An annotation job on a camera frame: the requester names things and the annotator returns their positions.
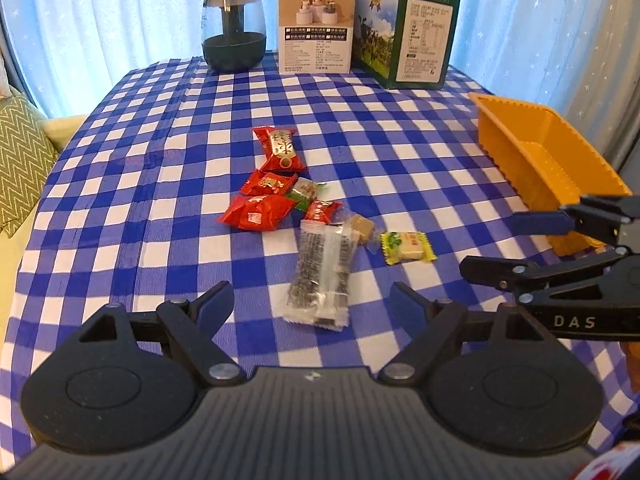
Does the orange plastic tray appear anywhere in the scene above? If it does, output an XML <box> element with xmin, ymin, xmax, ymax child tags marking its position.
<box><xmin>468</xmin><ymin>92</ymin><xmax>633</xmax><ymax>258</ymax></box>

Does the glass jar with dark base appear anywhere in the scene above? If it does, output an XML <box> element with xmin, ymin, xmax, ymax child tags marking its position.
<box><xmin>201</xmin><ymin>0</ymin><xmax>266</xmax><ymax>72</ymax></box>

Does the yellow-green candy packet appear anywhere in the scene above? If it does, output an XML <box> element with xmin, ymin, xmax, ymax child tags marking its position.
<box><xmin>378</xmin><ymin>230</ymin><xmax>438</xmax><ymax>266</ymax></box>

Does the green cardboard box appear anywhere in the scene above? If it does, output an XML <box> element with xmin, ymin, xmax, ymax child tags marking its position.
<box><xmin>350</xmin><ymin>0</ymin><xmax>462</xmax><ymax>92</ymax></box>

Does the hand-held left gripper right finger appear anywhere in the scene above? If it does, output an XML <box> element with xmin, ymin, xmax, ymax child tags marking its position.
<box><xmin>377</xmin><ymin>281</ymin><xmax>553</xmax><ymax>387</ymax></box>

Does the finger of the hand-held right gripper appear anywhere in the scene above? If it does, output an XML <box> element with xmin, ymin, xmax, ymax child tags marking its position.
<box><xmin>459</xmin><ymin>245</ymin><xmax>632</xmax><ymax>306</ymax></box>
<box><xmin>510</xmin><ymin>193</ymin><xmax>640</xmax><ymax>247</ymax></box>

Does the brown candy in clear wrapper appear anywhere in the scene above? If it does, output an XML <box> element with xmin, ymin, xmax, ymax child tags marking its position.
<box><xmin>332</xmin><ymin>212</ymin><xmax>378</xmax><ymax>251</ymax></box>

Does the pale yellow sofa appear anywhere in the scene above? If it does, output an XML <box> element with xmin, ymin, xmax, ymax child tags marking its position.
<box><xmin>0</xmin><ymin>114</ymin><xmax>90</xmax><ymax>311</ymax></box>

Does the small red snack packet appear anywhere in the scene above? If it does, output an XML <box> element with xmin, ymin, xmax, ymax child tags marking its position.
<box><xmin>302</xmin><ymin>200</ymin><xmax>344</xmax><ymax>224</ymax></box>

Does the white cardboard box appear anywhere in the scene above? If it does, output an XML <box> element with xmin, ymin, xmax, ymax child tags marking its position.
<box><xmin>276</xmin><ymin>0</ymin><xmax>358</xmax><ymax>76</ymax></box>

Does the green zigzag cushion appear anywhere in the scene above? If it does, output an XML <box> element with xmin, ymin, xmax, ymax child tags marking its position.
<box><xmin>0</xmin><ymin>96</ymin><xmax>61</xmax><ymax>238</ymax></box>

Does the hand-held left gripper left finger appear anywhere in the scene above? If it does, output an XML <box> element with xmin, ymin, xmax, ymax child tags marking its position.
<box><xmin>77</xmin><ymin>281</ymin><xmax>247</xmax><ymax>387</ymax></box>

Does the blue white checkered tablecloth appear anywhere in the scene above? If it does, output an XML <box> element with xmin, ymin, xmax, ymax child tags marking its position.
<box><xmin>0</xmin><ymin>50</ymin><xmax>640</xmax><ymax>461</ymax></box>

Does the square red snack packet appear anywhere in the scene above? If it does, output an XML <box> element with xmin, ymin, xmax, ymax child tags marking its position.
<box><xmin>240</xmin><ymin>170</ymin><xmax>299</xmax><ymax>197</ymax></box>

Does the wide red snack packet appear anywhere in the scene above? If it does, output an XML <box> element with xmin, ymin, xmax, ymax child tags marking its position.
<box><xmin>217</xmin><ymin>194</ymin><xmax>297</xmax><ymax>232</ymax></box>

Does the long red gold-label packet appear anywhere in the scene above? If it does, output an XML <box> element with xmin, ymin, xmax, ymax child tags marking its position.
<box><xmin>252</xmin><ymin>126</ymin><xmax>307</xmax><ymax>175</ymax></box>

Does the blue star-print curtain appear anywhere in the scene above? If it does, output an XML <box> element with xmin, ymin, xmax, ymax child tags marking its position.
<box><xmin>0</xmin><ymin>0</ymin><xmax>640</xmax><ymax>126</ymax></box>

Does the clear sesame bar packet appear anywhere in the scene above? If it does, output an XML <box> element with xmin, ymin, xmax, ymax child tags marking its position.
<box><xmin>282</xmin><ymin>219</ymin><xmax>360</xmax><ymax>333</ymax></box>

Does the green-wrapped candy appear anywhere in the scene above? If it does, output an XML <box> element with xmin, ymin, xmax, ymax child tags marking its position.
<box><xmin>289</xmin><ymin>178</ymin><xmax>328</xmax><ymax>211</ymax></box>

